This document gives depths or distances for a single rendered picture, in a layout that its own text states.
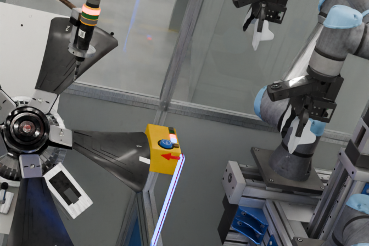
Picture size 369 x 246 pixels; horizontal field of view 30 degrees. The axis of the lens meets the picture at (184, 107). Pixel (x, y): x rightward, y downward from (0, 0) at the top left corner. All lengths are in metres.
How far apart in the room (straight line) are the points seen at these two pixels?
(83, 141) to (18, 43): 0.44
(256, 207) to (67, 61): 0.88
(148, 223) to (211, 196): 0.77
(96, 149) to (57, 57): 0.28
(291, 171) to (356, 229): 0.56
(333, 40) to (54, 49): 0.81
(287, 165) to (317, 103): 0.76
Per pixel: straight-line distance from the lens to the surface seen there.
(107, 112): 2.67
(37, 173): 1.90
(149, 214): 2.26
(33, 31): 2.18
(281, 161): 2.36
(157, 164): 2.22
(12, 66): 2.15
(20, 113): 1.84
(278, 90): 1.59
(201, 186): 2.91
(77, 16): 1.76
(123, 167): 1.88
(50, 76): 1.93
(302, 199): 2.44
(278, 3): 2.06
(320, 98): 1.64
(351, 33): 1.57
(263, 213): 2.39
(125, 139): 1.97
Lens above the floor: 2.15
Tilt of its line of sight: 26 degrees down
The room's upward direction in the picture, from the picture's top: 18 degrees clockwise
